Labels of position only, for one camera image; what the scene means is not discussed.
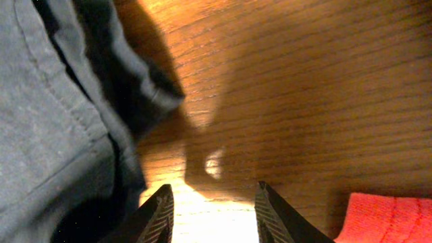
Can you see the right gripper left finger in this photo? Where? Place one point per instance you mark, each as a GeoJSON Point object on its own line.
{"type": "Point", "coordinates": [152, 223]}

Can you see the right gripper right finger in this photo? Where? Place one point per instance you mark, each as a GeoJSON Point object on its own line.
{"type": "Point", "coordinates": [279, 222]}

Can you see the dark navy blue shorts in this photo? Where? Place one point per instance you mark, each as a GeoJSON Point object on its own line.
{"type": "Point", "coordinates": [74, 99]}

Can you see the red garment on pile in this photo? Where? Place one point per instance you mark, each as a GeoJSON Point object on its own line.
{"type": "Point", "coordinates": [386, 219]}

